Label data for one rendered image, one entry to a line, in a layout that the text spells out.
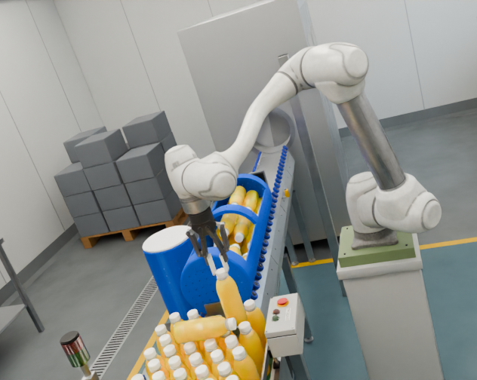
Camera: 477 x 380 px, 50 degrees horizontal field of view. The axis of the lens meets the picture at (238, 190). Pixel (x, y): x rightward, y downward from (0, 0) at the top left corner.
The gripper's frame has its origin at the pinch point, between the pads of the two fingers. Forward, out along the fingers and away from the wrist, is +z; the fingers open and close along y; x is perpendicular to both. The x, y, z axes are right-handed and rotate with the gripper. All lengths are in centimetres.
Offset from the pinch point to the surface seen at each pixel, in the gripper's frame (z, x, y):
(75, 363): 13, 23, 48
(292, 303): 20.9, -1.5, -19.5
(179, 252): 32, -80, 48
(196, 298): 25.5, -22.2, 22.0
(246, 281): 21.8, -22.3, 0.1
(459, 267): 131, -176, -96
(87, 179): 52, -344, 240
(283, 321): 20.9, 7.7, -17.1
